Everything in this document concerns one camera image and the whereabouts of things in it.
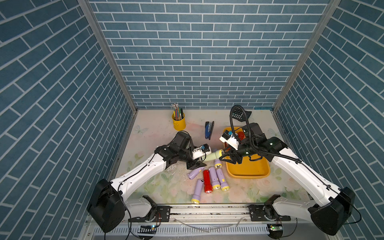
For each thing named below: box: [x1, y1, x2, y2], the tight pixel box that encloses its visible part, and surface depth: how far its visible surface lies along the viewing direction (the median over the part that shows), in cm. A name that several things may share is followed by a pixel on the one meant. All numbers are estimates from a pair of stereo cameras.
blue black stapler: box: [205, 121, 215, 140], surface depth 110 cm
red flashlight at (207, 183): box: [203, 169, 213, 194], surface depth 84 cm
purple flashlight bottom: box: [191, 179, 205, 205], surface depth 80 cm
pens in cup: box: [171, 103, 184, 121], surface depth 104 cm
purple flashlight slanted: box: [187, 166, 206, 180], surface depth 87 cm
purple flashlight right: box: [216, 168, 230, 192], surface depth 84 cm
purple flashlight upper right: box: [214, 159, 223, 169], surface depth 90 cm
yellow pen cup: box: [172, 112, 186, 131], surface depth 105 cm
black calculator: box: [232, 107, 252, 122], surface depth 118 cm
